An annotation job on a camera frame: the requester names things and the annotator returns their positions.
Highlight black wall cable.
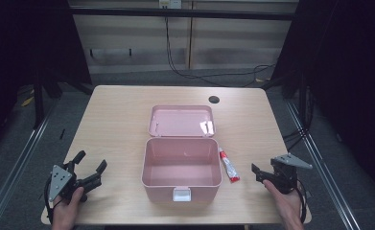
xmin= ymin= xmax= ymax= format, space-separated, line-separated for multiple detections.
xmin=164 ymin=16 xmax=276 ymax=88

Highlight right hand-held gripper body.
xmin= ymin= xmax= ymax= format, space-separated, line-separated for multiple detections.
xmin=270 ymin=152 xmax=314 ymax=195

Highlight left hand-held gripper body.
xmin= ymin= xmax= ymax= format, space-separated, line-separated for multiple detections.
xmin=47 ymin=161 xmax=95 ymax=203

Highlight red and white tube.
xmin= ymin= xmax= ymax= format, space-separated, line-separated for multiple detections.
xmin=218 ymin=147 xmax=241 ymax=184

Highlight black curtain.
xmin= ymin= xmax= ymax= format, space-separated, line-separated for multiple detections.
xmin=0 ymin=0 xmax=93 ymax=157
xmin=265 ymin=0 xmax=375 ymax=196

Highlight black floor cables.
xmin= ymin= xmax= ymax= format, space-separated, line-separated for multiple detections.
xmin=282 ymin=126 xmax=314 ymax=152

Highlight yellow floor tape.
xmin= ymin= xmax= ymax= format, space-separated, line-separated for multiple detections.
xmin=19 ymin=95 xmax=35 ymax=108

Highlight black metal stand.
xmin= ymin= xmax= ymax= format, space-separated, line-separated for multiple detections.
xmin=31 ymin=80 xmax=95 ymax=130

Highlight black horizontal bar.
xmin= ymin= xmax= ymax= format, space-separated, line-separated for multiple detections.
xmin=69 ymin=7 xmax=296 ymax=22

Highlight person's right hand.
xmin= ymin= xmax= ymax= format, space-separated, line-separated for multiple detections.
xmin=262 ymin=179 xmax=305 ymax=230

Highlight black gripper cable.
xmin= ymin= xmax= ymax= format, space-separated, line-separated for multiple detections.
xmin=293 ymin=178 xmax=309 ymax=224
xmin=43 ymin=175 xmax=63 ymax=224

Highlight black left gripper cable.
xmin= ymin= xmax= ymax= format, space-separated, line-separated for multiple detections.
xmin=43 ymin=175 xmax=63 ymax=224

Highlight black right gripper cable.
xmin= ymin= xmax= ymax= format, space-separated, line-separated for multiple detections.
xmin=293 ymin=178 xmax=309 ymax=224

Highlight person's left hand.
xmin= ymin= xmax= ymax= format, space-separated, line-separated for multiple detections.
xmin=51 ymin=186 xmax=85 ymax=230

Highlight white wall socket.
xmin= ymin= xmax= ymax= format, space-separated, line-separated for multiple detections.
xmin=158 ymin=0 xmax=183 ymax=10

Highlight pink plastic box with lid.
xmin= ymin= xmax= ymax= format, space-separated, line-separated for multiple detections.
xmin=141 ymin=104 xmax=223 ymax=203

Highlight metal floor rail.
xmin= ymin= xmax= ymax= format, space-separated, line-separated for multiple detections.
xmin=0 ymin=103 xmax=60 ymax=230
xmin=285 ymin=99 xmax=363 ymax=230

